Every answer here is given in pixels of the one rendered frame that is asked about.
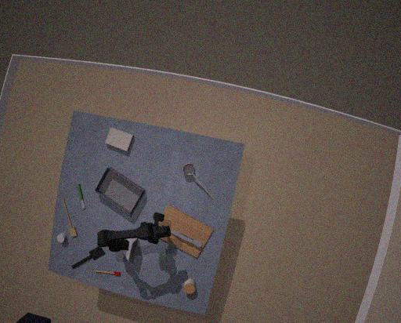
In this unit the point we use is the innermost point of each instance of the brown wooden board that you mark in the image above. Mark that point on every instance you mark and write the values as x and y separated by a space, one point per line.
184 224

